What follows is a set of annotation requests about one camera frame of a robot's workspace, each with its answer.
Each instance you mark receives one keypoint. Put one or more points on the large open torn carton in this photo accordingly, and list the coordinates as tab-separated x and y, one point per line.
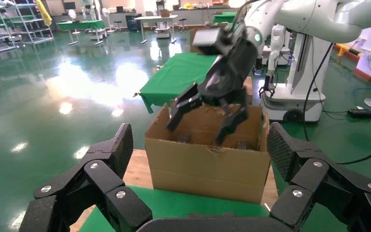
211	173

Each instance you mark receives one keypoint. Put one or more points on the black power adapter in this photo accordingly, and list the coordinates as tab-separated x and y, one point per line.
360	113

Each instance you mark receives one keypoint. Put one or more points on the yellow hanging cloth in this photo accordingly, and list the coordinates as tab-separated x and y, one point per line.
44	12

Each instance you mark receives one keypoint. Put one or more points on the green tablecloth with clamps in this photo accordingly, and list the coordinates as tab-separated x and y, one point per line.
172	76

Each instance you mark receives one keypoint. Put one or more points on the green tablecloth with centre crease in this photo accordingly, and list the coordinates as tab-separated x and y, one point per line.
179	205

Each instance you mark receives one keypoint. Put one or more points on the white idle robot torso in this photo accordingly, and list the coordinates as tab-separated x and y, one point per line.
310	86

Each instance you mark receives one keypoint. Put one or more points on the small green covered table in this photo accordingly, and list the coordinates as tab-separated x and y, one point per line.
80	25

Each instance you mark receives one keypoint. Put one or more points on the yellow floor barrier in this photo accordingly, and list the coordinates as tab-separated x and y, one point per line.
345	51

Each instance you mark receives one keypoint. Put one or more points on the white folding table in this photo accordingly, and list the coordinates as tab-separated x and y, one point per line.
155	17

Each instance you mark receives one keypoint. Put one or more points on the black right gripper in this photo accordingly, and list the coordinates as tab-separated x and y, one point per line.
230	73

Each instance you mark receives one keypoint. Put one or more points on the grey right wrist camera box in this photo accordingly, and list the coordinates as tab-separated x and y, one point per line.
206	40

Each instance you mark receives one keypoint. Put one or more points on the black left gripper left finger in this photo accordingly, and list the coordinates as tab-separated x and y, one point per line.
80	192

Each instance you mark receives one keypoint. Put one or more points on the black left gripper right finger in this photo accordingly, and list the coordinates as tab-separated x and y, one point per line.
326	192

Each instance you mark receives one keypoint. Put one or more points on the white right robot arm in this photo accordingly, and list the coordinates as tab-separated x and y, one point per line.
316	16

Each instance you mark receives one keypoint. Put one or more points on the white idle robot arm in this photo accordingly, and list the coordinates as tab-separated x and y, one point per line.
273	48

